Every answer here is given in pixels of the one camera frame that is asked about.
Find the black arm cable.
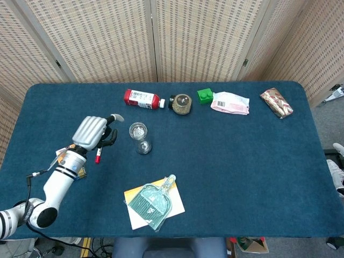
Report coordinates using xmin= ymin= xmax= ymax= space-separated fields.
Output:
xmin=23 ymin=169 xmax=81 ymax=247

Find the green dustpan brush set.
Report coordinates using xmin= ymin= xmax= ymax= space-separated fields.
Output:
xmin=123 ymin=174 xmax=177 ymax=232

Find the white metal stand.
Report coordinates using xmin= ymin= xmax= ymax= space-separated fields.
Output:
xmin=323 ymin=84 xmax=344 ymax=105

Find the brown gold snack packet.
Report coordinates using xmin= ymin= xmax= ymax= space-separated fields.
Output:
xmin=260 ymin=87 xmax=294 ymax=119

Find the green building block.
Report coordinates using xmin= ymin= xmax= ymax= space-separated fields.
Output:
xmin=197 ymin=87 xmax=214 ymax=105

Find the woven folding screen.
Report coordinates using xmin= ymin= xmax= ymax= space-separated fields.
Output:
xmin=0 ymin=0 xmax=344 ymax=162

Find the white yellow notebook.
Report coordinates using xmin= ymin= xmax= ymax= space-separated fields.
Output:
xmin=124 ymin=177 xmax=185 ymax=231

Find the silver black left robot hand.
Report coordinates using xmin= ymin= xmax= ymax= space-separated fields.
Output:
xmin=71 ymin=113 xmax=125 ymax=152

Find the clear plastic bottle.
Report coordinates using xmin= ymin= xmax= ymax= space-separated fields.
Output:
xmin=128 ymin=122 xmax=153 ymax=155

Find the black caster wheel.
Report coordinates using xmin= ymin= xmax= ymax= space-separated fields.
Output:
xmin=326 ymin=236 xmax=344 ymax=249

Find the open cardboard box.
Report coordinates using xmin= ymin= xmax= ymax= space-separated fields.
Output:
xmin=227 ymin=236 xmax=270 ymax=255

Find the blue yellow cardboard box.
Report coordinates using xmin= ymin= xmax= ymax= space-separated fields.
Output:
xmin=48 ymin=144 xmax=88 ymax=180

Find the red juice bottle white label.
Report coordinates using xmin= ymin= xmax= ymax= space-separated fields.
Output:
xmin=124 ymin=89 xmax=166 ymax=110

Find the glass seed jar black lid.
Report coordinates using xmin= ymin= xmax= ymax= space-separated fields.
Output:
xmin=168 ymin=94 xmax=193 ymax=116

